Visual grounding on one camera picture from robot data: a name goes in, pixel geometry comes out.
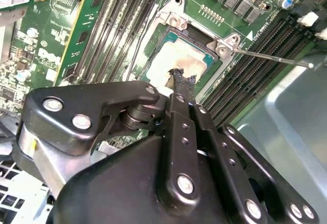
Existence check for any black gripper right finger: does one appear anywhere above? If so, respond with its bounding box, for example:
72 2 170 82
185 74 320 224

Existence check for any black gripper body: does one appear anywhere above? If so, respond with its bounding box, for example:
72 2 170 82
52 134 242 224

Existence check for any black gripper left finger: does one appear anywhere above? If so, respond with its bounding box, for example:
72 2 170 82
16 68 202 205

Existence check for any metal wire locking lever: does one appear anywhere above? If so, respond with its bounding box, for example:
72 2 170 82
229 47 315 69
128 5 157 78

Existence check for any silver square CPU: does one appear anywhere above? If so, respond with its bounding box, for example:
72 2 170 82
144 33 215 92

